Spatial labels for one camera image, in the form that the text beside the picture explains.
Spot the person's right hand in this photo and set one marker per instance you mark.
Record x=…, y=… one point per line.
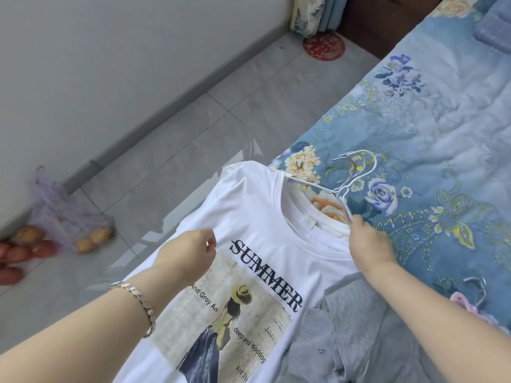
x=371, y=251

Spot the person's left hand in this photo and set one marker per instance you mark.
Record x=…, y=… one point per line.
x=187, y=255

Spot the white t-shirt photo print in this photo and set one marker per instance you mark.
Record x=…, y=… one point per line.
x=247, y=207

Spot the grey t-shirt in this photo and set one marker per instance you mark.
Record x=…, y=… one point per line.
x=359, y=335

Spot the pink bow hanger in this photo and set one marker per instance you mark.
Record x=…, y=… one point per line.
x=463, y=301

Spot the person's right forearm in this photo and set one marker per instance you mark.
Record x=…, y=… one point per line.
x=439, y=331

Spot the person's left forearm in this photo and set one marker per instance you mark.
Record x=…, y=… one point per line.
x=80, y=339

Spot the blue floral bed quilt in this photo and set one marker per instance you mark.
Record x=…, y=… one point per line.
x=439, y=135

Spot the red round mat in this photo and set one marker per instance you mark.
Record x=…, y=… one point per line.
x=324, y=47

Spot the dark wooden nightstand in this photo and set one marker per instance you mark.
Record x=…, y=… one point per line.
x=379, y=19

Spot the blue floral curtain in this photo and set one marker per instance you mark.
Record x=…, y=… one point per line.
x=311, y=13

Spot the pale blue folded blanket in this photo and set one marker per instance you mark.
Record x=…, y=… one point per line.
x=495, y=27

